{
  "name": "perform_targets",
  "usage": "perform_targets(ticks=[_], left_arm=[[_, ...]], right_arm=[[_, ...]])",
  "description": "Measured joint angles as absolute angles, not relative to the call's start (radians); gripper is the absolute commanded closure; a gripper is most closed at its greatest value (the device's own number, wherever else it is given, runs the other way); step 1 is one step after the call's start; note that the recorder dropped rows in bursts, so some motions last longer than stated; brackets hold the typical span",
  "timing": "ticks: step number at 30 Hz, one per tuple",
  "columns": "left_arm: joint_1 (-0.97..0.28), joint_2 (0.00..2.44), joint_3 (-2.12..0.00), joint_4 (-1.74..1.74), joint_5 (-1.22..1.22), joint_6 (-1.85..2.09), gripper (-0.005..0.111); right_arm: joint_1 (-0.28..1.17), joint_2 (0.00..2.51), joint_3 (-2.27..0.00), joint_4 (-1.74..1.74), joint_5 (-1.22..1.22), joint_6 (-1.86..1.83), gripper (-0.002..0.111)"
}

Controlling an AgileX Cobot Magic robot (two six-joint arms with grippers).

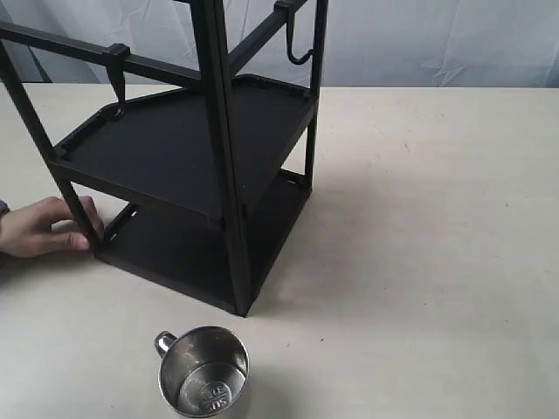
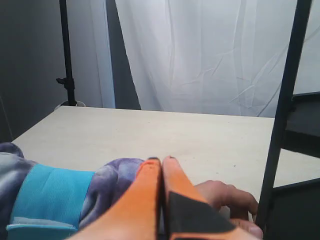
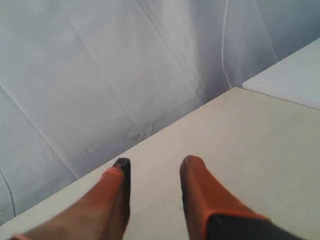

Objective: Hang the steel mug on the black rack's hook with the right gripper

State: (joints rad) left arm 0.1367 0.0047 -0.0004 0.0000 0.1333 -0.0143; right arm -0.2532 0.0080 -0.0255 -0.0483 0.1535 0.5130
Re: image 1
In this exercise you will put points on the person's bare hand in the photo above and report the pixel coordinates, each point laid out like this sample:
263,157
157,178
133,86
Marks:
27,232

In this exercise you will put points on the stainless steel mug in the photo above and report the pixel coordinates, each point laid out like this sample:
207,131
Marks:
204,373

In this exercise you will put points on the black metal shelf rack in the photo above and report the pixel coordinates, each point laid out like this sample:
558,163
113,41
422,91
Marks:
199,184

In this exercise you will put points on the black metal hook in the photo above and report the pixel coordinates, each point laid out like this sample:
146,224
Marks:
115,58
289,8

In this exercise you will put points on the white backdrop curtain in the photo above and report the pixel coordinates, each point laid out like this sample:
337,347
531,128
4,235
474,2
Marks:
368,43

